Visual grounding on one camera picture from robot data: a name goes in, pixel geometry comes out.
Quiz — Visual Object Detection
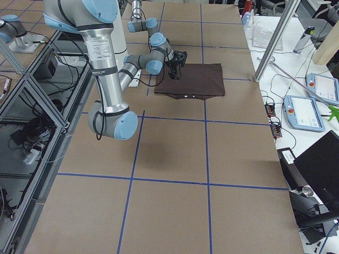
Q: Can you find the orange black electronics board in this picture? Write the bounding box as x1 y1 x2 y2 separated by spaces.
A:
264 103 282 140

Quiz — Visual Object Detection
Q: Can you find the teach pendant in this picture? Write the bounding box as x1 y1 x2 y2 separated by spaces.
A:
283 95 325 132
306 73 338 106

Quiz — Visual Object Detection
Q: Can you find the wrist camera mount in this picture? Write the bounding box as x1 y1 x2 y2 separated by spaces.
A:
172 51 188 67

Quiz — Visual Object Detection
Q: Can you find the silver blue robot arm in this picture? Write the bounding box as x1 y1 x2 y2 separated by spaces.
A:
44 1 187 140
1 1 157 53

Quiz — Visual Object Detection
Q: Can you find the red cylinder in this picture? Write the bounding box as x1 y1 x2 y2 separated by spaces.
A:
242 0 253 15

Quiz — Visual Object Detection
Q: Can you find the black camera stand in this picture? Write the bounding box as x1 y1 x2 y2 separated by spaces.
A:
277 148 338 244

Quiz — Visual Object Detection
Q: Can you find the near teach pendant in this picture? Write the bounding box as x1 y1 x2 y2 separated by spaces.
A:
283 95 325 132

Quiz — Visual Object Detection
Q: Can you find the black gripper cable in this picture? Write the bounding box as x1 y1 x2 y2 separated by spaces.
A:
95 50 170 141

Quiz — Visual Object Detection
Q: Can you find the far teach pendant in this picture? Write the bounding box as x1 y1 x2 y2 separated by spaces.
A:
306 73 338 106

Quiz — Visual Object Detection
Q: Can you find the white column pedestal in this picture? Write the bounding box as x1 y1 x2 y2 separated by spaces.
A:
111 0 143 88

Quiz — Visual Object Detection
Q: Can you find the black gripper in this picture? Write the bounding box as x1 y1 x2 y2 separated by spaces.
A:
167 58 181 79

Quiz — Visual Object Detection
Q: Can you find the black laptop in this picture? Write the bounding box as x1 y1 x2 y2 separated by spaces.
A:
294 130 338 211

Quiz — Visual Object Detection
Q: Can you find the brown t-shirt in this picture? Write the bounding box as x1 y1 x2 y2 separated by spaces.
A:
154 63 226 99

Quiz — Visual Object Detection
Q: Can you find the aluminium frame post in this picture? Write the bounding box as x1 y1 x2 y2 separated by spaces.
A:
253 0 301 83

